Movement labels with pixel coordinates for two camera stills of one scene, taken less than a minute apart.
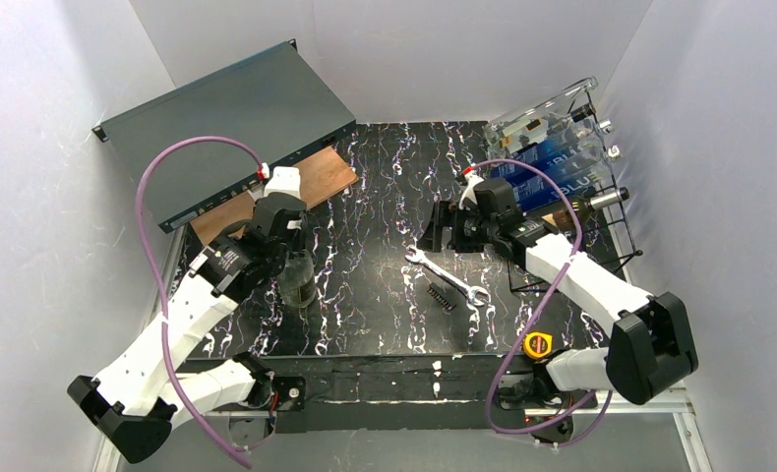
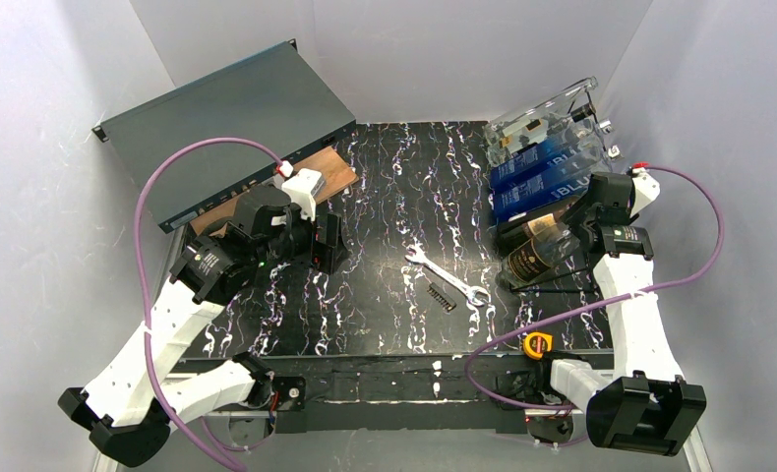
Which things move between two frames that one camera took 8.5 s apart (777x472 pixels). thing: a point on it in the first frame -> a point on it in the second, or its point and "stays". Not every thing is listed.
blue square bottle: (540, 192) stays
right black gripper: (446, 228) -> (583, 212)
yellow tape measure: (537, 345) stays
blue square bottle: (549, 157) stays
